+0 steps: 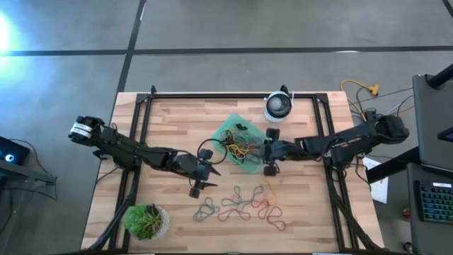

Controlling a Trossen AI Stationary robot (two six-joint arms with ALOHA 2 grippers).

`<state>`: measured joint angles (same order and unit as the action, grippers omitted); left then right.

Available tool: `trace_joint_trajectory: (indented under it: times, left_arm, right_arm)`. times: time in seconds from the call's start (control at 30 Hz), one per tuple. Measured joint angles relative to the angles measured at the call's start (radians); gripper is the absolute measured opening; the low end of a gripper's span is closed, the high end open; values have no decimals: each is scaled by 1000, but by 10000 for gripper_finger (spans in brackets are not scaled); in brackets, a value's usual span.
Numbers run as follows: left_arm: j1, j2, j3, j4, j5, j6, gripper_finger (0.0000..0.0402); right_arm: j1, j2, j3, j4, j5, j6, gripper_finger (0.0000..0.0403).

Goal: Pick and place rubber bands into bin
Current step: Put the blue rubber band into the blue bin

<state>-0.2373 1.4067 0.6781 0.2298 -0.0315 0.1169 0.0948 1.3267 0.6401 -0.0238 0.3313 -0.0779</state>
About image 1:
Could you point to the black aluminium table frame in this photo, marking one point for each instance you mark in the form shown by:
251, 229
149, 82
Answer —
230, 95

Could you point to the black round object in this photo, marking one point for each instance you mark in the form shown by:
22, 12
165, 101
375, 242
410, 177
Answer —
408, 248

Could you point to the white paper sheet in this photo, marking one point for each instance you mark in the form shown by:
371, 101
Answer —
380, 187

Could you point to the yellow rubber band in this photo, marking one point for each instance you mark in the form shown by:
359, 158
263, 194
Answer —
272, 193
239, 150

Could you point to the red rubber band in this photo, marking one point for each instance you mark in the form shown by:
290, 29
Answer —
262, 203
233, 212
279, 226

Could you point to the small red object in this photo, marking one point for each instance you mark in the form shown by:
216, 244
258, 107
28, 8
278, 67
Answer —
407, 212

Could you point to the grey rounded panel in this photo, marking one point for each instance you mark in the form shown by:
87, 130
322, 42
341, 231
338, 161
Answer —
435, 117

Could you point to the backlit black keyboard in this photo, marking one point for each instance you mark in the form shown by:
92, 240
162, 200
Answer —
437, 202

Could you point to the black power adapter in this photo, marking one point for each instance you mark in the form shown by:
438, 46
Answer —
369, 114

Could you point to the black device with blue light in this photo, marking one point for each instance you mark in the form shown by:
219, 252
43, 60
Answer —
12, 154

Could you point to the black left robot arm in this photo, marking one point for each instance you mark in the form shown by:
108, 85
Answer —
141, 154

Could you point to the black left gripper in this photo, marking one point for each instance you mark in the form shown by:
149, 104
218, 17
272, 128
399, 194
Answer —
194, 168

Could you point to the white cylindrical cup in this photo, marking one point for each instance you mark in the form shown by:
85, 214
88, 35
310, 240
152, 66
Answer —
278, 106

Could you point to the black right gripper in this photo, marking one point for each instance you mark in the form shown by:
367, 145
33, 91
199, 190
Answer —
283, 152

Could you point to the green plant in white pot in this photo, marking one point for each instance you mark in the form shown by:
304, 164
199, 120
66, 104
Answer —
143, 221

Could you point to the teal translucent plastic bin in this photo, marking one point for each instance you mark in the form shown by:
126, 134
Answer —
226, 124

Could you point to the black desk beam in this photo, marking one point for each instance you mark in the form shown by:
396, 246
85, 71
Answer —
389, 166

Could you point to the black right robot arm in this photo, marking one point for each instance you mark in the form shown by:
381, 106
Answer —
354, 136

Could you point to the black pole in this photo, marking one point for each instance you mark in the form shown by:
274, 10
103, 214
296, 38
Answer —
442, 76

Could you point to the grey desk surface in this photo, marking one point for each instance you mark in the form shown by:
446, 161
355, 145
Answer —
428, 237

